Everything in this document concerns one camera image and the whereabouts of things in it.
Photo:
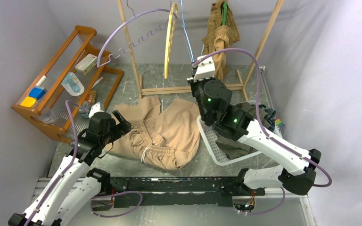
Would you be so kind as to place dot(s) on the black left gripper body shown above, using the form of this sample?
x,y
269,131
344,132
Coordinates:
x,y
116,131

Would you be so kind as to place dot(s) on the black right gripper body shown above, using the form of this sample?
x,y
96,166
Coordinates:
x,y
197,87

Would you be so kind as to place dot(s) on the tan brown shorts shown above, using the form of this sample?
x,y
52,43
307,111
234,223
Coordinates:
x,y
220,36

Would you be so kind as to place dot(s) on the beige shorts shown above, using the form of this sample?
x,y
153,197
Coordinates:
x,y
168,139

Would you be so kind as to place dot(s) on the blue wire hanger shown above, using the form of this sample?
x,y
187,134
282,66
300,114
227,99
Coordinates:
x,y
185,33

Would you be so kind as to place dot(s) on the dark shark print shorts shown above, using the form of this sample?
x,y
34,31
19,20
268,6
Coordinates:
x,y
270,116

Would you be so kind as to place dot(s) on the wooden hanger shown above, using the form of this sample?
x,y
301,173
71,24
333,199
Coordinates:
x,y
169,37

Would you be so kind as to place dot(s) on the green hanger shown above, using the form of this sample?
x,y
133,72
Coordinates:
x,y
224,9

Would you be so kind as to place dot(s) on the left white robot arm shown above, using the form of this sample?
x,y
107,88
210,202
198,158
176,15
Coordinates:
x,y
75,183

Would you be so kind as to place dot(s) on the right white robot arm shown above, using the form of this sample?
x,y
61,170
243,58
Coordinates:
x,y
296,167

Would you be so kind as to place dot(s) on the white blue round jar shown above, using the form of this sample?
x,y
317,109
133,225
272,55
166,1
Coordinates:
x,y
84,110

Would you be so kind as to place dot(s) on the wooden clothes rack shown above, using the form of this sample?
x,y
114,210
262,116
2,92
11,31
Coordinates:
x,y
232,86

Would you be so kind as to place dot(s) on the white plastic laundry basket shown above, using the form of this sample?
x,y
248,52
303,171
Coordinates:
x,y
225,151

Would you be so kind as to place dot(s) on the white pen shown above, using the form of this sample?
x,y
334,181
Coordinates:
x,y
97,82

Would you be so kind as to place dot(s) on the orange wooden shelf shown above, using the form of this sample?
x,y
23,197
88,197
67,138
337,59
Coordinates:
x,y
43,103

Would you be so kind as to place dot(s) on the white blue packaged item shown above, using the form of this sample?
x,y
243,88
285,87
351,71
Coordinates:
x,y
72,84

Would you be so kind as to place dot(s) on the clear plastic cup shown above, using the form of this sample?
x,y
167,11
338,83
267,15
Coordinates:
x,y
47,116

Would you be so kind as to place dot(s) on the white red box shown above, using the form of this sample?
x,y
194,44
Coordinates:
x,y
86,64

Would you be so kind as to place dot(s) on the colourful striped card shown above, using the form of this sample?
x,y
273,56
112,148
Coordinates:
x,y
279,123

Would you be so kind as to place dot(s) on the blue sponge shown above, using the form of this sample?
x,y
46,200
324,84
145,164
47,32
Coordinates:
x,y
37,92

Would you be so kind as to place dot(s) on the white tube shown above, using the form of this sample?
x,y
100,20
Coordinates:
x,y
41,80

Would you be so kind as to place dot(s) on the yellow sponge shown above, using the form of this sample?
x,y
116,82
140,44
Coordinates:
x,y
29,102

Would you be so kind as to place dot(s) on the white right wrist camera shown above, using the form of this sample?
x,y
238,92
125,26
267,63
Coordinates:
x,y
205,69

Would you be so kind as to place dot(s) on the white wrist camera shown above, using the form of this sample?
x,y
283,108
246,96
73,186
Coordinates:
x,y
96,108
205,69

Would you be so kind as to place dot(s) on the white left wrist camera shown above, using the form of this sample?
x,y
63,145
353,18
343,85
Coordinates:
x,y
96,108

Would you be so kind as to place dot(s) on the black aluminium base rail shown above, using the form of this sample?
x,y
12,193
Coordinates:
x,y
222,191

